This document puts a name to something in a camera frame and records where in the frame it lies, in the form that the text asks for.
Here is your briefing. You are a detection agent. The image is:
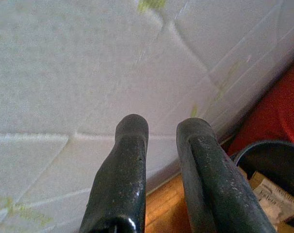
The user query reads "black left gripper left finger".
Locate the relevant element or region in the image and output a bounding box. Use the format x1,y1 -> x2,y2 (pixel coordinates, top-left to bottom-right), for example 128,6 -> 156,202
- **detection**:
78,113 -> 149,233

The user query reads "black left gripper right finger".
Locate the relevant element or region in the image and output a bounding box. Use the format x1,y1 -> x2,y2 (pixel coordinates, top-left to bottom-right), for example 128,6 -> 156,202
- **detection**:
175,117 -> 278,233

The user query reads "dark round waste bin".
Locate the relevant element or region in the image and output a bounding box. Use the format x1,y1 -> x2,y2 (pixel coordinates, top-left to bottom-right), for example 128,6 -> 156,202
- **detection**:
230,140 -> 294,233

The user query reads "printed paper packaging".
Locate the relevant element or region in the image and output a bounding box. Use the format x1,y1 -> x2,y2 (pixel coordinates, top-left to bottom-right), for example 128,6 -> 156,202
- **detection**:
248,171 -> 294,224

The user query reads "long red cushion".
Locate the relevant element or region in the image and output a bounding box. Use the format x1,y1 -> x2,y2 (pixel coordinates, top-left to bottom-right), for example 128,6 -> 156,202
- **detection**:
227,57 -> 294,156

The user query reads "white quilted mattress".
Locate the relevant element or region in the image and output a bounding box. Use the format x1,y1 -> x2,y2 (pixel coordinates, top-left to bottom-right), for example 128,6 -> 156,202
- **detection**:
0,0 -> 294,233

